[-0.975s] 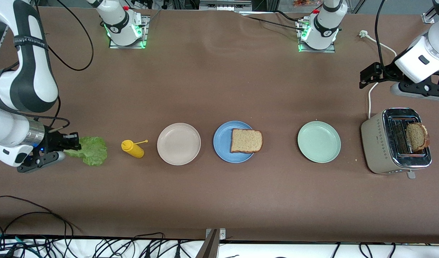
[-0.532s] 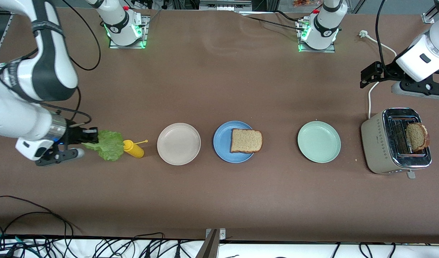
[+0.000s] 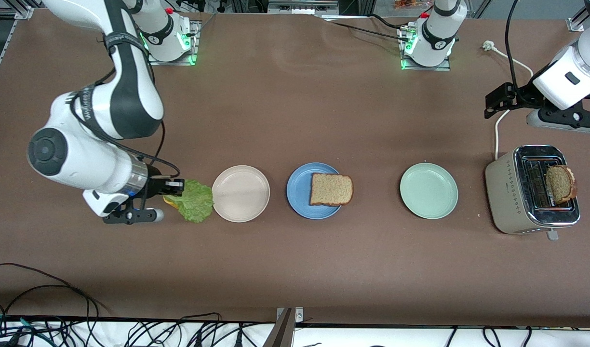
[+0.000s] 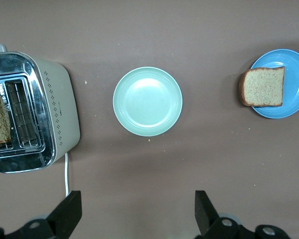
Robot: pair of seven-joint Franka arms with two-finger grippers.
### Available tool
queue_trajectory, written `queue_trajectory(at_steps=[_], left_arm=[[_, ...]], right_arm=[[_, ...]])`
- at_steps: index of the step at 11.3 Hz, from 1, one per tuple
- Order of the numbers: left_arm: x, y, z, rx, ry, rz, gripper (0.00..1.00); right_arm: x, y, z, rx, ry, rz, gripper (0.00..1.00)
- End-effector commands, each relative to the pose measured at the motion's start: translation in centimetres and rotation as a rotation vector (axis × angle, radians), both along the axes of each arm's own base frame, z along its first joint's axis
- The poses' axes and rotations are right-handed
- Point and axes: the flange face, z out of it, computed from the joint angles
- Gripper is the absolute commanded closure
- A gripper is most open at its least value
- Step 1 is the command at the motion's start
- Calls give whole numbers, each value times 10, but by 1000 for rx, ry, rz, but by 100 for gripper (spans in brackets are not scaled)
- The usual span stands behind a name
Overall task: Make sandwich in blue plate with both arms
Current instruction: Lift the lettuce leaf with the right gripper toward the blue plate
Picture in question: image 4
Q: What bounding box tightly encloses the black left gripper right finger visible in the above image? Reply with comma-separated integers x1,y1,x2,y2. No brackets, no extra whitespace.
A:
195,190,290,239

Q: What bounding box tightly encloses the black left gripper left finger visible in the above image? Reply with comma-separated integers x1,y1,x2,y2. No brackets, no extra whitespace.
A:
0,190,83,239

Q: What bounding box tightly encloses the light green plate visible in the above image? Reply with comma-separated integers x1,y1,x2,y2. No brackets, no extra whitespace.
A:
112,66,183,137

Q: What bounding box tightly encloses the blue plate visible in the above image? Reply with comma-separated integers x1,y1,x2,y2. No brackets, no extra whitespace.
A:
249,49,299,119

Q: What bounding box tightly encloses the beige chrome two-slot toaster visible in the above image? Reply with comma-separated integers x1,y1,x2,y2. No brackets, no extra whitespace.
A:
0,44,81,174

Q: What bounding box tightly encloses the white toaster power cable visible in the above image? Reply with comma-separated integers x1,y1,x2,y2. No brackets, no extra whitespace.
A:
64,152,70,197

